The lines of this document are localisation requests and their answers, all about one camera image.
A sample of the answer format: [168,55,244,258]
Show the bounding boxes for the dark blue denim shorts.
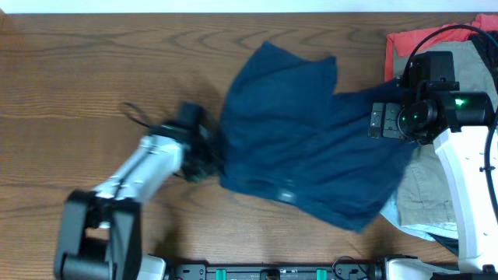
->
[219,42,416,232]

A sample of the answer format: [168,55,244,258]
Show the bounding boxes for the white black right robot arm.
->
[368,92,497,279]

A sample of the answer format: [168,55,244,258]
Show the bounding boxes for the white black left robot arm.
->
[54,102,223,280]

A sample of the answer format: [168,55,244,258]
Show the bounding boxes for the red orange t-shirt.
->
[384,13,497,82]

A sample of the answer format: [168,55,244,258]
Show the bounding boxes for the light blue garment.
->
[380,191,458,241]

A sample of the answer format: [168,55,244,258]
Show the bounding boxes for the black lace garment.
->
[468,34,497,75]

